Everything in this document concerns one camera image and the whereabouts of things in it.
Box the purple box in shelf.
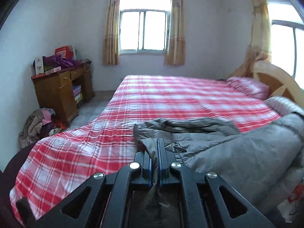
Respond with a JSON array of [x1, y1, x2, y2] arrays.
[[73, 85, 81, 97]]

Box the window with bright light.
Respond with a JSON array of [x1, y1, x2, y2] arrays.
[[119, 0, 171, 54]]

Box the left beige curtain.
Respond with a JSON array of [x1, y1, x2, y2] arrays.
[[102, 0, 120, 66]]

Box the flat red white box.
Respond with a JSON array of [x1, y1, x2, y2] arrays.
[[45, 66, 61, 76]]

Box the purple clothes on desk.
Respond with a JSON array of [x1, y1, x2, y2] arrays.
[[43, 55, 82, 69]]

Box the pile of clothes on floor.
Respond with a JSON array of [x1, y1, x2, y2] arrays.
[[18, 108, 66, 149]]

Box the yellow box in shelf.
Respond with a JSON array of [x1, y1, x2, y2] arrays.
[[75, 93, 83, 104]]

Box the white carton box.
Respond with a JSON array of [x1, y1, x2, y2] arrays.
[[33, 57, 44, 75]]

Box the red gift box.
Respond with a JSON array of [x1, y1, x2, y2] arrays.
[[55, 45, 75, 59]]

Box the grey folded quilt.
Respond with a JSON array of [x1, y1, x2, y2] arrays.
[[180, 97, 303, 213]]

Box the side beige curtain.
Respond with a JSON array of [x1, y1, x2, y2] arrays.
[[230, 0, 271, 77]]

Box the red white plaid bedspread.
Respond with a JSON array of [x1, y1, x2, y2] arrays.
[[9, 75, 280, 218]]

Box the brown wooden desk cabinet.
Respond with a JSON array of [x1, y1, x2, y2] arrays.
[[31, 63, 94, 125]]

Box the right beige curtain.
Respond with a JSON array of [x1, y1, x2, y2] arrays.
[[165, 0, 185, 66]]

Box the grey puffer down jacket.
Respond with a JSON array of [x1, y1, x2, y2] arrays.
[[129, 118, 240, 227]]

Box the side window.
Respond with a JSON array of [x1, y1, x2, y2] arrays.
[[267, 0, 303, 79]]

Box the wooden headboard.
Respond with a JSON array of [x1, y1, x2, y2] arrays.
[[251, 61, 304, 108]]

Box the pink pillow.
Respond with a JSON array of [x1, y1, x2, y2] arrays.
[[226, 77, 270, 100]]

